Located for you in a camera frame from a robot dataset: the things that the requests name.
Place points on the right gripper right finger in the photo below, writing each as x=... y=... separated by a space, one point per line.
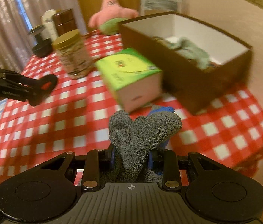
x=165 y=161

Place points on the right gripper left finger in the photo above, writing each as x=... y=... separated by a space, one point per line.
x=97 y=160

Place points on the grey fluffy cloth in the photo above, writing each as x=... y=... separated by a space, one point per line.
x=135 y=139

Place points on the green towel cloth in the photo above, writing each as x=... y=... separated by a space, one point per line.
x=186 y=48

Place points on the sheer grey curtain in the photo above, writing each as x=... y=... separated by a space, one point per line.
x=17 y=17

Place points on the black stand with disc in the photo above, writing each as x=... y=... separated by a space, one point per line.
x=43 y=43

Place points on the red checkered tablecloth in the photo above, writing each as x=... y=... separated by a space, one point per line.
x=75 y=118

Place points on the white ceramic bottle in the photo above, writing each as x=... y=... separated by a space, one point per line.
x=47 y=21

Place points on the glass jar gold lid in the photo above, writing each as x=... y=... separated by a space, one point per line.
x=73 y=55

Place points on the green tea box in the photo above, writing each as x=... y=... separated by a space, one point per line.
x=131 y=78

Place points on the dark wooden canister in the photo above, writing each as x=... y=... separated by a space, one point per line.
x=64 y=21

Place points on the brown cardboard box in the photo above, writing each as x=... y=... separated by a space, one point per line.
x=194 y=88

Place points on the pink Patrick star plush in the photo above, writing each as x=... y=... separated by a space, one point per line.
x=111 y=13

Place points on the framed sand picture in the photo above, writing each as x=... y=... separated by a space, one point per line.
x=148 y=7

